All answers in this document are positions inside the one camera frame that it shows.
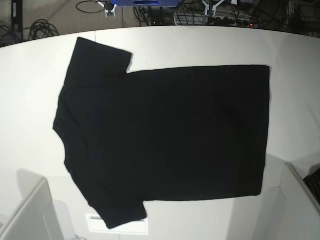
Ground black T-shirt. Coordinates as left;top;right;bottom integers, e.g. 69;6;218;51
53;38;271;229

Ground blue box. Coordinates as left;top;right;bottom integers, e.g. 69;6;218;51
111;0;181;8

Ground black power strip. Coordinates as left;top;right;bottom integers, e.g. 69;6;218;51
206;17;255;28

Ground white left partition panel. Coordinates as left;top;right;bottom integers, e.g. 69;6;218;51
0;177;64;240

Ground white partition panel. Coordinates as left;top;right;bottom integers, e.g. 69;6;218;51
0;177;64;240
259;163;320;240

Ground white right partition panel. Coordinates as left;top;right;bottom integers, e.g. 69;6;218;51
259;163;320;240

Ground black keyboard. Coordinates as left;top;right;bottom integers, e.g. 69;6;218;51
304;168;320;203

